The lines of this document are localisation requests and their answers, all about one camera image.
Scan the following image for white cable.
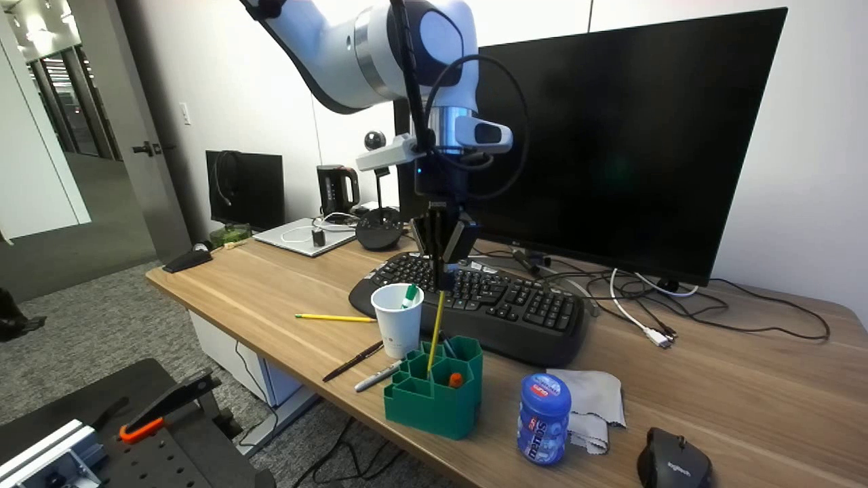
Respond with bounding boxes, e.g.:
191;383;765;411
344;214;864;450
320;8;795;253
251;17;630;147
279;211;359;245
608;268;700;350

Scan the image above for grey door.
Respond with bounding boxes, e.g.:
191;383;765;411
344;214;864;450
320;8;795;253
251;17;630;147
66;0;195;262

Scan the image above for yellow pencil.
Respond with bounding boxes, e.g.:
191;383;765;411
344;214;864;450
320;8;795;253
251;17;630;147
294;312;376;324
426;271;448;378

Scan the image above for large black monitor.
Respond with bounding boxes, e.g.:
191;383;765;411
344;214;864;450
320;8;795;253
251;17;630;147
393;7;789;287

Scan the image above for white paper cup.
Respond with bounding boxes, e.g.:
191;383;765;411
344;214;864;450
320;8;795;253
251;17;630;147
371;283;426;360

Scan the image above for white drawer cabinet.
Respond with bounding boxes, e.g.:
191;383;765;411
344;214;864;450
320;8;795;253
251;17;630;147
188;310;320;457

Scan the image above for silver laptop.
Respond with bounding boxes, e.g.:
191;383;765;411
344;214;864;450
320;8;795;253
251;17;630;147
252;216;359;258

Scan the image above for black computer mouse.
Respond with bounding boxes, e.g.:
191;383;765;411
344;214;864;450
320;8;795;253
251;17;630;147
636;426;713;488

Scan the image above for black keyboard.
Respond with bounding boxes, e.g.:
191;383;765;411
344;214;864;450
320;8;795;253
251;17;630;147
349;251;589;369

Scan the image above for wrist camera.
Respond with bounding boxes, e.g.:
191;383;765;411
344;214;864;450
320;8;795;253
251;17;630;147
355;133;435;172

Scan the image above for grey cleaning cloth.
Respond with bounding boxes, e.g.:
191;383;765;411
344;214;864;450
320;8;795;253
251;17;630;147
546;369;627;455

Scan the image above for aluminium profile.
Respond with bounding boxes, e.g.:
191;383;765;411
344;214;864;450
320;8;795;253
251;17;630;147
0;420;107;488

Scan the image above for green glass object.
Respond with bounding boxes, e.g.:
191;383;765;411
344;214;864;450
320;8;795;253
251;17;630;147
208;223;254;249

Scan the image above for black cable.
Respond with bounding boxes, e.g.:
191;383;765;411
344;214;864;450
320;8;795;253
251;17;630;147
290;415;409;488
473;248;832;342

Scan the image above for round webcam on stand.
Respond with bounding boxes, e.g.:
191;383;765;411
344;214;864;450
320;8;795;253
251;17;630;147
355;129;406;252

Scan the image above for dark pen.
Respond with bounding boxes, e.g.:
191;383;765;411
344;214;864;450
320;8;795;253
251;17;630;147
321;340;385;384

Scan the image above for small black monitor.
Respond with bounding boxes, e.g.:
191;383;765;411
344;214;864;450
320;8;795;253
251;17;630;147
205;149;286;232

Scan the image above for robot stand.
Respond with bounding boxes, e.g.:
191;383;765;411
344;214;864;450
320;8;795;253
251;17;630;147
0;358;277;488

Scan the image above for silver marker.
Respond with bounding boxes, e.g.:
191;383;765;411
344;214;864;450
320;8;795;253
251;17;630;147
353;359;406;394

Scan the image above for blue plastic candy bottle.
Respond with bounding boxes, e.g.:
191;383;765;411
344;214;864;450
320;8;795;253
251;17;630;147
516;373;572;467

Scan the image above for black stapler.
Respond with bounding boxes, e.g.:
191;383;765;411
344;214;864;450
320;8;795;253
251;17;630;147
161;247;214;275

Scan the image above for black electric kettle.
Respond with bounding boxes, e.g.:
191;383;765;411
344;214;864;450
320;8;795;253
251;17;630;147
316;164;361;217

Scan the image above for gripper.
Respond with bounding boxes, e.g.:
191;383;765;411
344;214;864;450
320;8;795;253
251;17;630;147
410;153;484;292

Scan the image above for black and orange clamp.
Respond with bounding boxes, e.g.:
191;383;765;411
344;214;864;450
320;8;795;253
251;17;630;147
91;369;224;445

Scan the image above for green hexagonal pen stand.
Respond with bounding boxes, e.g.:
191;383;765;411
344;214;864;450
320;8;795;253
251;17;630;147
383;335;484;441

